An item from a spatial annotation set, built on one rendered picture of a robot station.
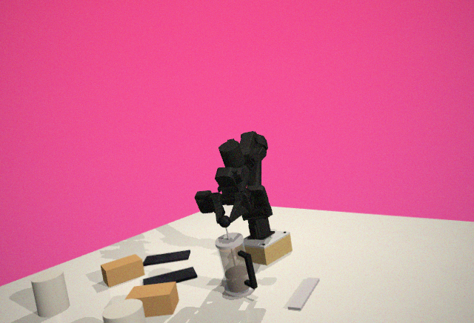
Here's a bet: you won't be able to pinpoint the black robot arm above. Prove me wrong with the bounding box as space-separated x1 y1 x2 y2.
215 131 275 240

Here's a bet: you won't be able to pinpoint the grey cylinder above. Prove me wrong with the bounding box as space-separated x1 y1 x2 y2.
31 270 70 317
102 299 146 323

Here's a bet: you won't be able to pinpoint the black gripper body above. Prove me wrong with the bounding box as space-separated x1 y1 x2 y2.
194 178 269 213

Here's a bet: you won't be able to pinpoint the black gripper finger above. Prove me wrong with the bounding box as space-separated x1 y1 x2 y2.
209 195 225 224
229 193 252 223

